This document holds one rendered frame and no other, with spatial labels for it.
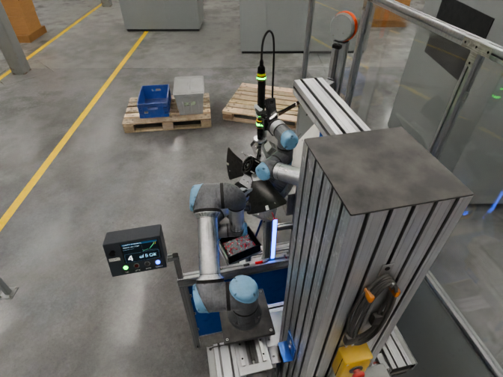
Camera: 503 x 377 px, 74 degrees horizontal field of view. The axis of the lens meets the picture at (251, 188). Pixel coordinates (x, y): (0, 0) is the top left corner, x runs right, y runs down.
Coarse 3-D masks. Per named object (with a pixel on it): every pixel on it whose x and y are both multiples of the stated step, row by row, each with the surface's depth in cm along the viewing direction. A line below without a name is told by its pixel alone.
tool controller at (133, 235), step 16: (160, 224) 163; (112, 240) 153; (128, 240) 152; (144, 240) 154; (160, 240) 156; (112, 256) 152; (144, 256) 157; (160, 256) 159; (112, 272) 158; (128, 272) 159
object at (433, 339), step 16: (304, 112) 308; (304, 128) 314; (416, 304) 180; (432, 304) 167; (400, 320) 198; (416, 320) 182; (432, 320) 169; (448, 320) 157; (416, 336) 184; (432, 336) 171; (448, 336) 159; (416, 352) 187; (432, 352) 173; (448, 352) 160; (464, 352) 150; (416, 368) 189; (432, 368) 175; (448, 368) 162; (464, 368) 151; (480, 368) 142
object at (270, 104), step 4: (268, 100) 152; (272, 100) 153; (268, 104) 153; (272, 104) 153; (268, 108) 153; (272, 108) 154; (268, 112) 154; (272, 112) 154; (276, 112) 155; (268, 116) 154; (272, 116) 155; (276, 116) 155; (268, 120) 155
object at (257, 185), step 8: (256, 184) 191; (264, 184) 192; (256, 192) 188; (264, 192) 187; (272, 192) 187; (256, 200) 184; (264, 200) 183; (272, 200) 183; (280, 200) 182; (256, 208) 181; (264, 208) 180; (272, 208) 179
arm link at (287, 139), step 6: (276, 126) 149; (282, 126) 147; (276, 132) 148; (282, 132) 145; (288, 132) 144; (294, 132) 146; (276, 138) 150; (282, 138) 144; (288, 138) 142; (294, 138) 143; (282, 144) 145; (288, 144) 144; (294, 144) 145
